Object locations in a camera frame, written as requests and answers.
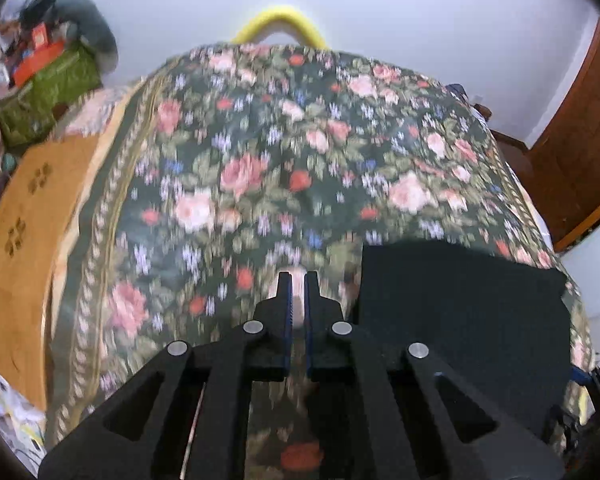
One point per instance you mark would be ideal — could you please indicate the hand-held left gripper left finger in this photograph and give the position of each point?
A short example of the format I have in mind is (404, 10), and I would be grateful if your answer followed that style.
(282, 320)

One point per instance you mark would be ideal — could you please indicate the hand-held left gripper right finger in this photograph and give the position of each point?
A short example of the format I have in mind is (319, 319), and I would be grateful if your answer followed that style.
(312, 320)

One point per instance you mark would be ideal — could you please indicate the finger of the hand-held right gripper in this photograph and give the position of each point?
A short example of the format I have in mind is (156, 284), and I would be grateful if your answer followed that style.
(592, 382)

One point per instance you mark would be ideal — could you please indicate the black elephant print t-shirt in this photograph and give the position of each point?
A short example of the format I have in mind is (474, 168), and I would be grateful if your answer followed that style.
(470, 300)

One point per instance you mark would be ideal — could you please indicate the floral bed blanket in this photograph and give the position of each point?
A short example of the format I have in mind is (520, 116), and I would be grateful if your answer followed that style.
(260, 170)

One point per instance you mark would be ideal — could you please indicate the brown wooden door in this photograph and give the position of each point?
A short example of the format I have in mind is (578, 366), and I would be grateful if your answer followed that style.
(580, 150)

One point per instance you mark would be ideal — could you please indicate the light wooden board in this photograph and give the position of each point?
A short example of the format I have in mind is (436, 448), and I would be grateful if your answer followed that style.
(25, 240)

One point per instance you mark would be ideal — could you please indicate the striped cloth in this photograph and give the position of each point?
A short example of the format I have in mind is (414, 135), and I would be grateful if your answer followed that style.
(105, 107)

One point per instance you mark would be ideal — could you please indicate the white papers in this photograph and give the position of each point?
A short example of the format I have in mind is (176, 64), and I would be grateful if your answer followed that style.
(15, 420)

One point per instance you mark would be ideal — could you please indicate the yellow foam tube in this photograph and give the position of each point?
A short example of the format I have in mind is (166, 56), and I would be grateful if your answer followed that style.
(280, 17)

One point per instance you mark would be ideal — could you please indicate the green fabric storage bag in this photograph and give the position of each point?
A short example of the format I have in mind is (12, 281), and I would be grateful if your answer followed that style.
(45, 95)

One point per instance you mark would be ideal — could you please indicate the grey plush pillow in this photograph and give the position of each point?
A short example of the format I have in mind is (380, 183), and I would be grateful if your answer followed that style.
(92, 25)

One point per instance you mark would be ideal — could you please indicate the orange box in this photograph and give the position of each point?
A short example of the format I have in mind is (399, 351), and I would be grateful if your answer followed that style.
(37, 57)

